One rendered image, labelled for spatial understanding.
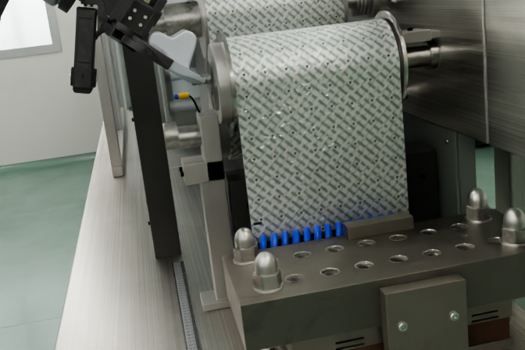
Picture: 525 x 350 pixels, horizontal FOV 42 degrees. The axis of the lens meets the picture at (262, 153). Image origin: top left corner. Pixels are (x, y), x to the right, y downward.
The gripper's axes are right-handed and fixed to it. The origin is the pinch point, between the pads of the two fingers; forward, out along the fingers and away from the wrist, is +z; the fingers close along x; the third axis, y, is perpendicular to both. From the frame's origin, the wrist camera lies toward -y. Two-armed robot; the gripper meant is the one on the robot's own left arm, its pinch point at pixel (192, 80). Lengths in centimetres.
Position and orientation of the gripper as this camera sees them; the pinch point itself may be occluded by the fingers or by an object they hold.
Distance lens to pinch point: 96.5
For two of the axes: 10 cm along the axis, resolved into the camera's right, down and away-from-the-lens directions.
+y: 5.4, -8.4, -0.8
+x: -1.9, -2.1, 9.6
